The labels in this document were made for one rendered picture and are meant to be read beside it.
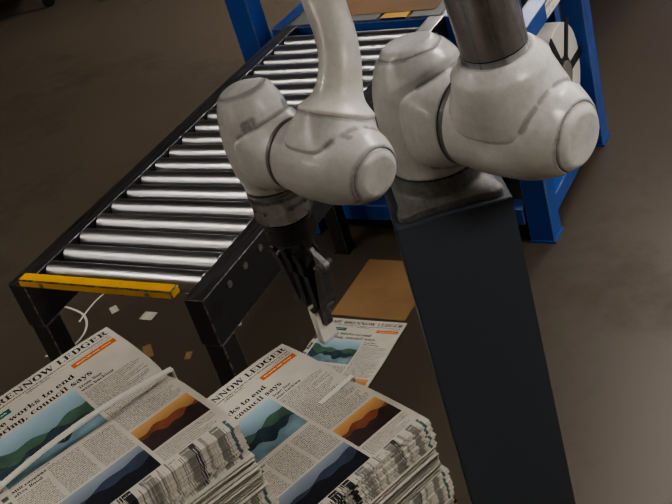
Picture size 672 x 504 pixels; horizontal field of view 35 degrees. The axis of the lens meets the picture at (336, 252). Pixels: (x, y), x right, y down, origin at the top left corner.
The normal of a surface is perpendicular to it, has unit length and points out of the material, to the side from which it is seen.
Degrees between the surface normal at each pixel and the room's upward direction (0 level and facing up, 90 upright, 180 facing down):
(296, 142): 52
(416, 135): 92
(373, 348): 2
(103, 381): 6
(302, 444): 1
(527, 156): 94
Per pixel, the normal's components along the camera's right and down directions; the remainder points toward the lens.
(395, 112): -0.58, 0.52
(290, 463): -0.27, -0.81
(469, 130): -0.74, 0.53
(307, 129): -0.68, -0.06
